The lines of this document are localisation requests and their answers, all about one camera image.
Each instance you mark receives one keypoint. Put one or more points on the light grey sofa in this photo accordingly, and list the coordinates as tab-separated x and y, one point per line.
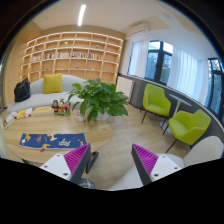
39	99

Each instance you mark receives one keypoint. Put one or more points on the white plant pot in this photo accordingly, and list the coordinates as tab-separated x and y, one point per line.
102	117

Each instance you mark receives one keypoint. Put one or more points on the small round side table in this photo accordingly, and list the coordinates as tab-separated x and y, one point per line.
180	101

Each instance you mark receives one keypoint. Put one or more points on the cartoon figurine toy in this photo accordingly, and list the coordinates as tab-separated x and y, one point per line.
60	107

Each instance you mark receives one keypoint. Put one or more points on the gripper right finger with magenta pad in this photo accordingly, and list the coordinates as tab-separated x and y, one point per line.
152	167

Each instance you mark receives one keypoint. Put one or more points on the orange yellow booklet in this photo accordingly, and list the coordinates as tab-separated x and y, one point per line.
24	113

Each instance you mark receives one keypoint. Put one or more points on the wall air conditioner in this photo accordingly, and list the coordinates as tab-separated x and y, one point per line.
139	28

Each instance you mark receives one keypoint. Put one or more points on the lime green chair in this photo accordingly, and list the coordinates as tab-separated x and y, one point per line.
189	127
155	101

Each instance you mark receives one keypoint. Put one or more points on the near lime green chair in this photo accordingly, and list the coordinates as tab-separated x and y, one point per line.
189	127

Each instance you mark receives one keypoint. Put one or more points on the white red booklet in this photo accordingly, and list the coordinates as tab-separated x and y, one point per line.
9	119

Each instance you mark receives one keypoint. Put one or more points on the green potted plant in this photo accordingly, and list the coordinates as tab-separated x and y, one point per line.
98	97

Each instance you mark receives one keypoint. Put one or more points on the wooden bookshelf wall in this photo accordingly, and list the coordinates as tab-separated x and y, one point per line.
82	54

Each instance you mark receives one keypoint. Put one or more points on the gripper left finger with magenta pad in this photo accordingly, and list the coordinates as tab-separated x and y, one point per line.
71	165

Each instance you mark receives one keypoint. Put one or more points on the ceiling strip light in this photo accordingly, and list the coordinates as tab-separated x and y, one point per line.
81	14

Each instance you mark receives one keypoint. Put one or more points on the yellow book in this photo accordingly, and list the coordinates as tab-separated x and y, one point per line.
42	110

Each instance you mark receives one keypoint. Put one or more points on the yellow cushion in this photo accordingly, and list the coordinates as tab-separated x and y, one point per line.
52	83

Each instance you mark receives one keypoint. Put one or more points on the far lime green chair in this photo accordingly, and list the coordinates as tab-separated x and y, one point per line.
155	101

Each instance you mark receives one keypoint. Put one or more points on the white radiator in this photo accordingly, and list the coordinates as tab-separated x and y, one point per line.
125	85

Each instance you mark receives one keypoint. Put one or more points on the blue patterned towel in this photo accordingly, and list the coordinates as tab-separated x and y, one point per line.
52	141

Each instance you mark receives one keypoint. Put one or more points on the white sheer curtain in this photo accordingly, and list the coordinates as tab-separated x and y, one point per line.
189	75

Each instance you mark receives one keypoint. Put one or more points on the black bag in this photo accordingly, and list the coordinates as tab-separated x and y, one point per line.
22	91

